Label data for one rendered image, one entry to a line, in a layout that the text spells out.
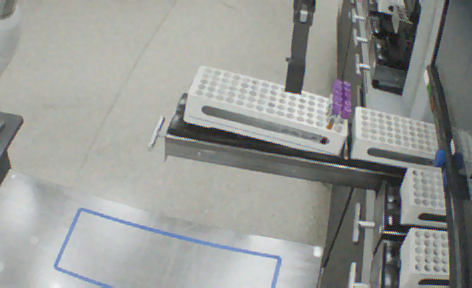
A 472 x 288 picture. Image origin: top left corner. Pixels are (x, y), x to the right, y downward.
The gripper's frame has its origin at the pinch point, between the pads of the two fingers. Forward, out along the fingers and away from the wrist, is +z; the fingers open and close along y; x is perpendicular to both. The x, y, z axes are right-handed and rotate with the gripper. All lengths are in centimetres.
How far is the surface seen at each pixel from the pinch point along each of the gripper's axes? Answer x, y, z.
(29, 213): -41, 35, 13
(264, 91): -5.3, -2.1, 8.6
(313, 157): 5.8, 6.3, 15.3
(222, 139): -11.3, 6.3, 14.7
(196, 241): -10.7, 31.7, 13.6
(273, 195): 0, -60, 97
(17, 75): -140, -108, 96
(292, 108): 0.4, 1.6, 8.6
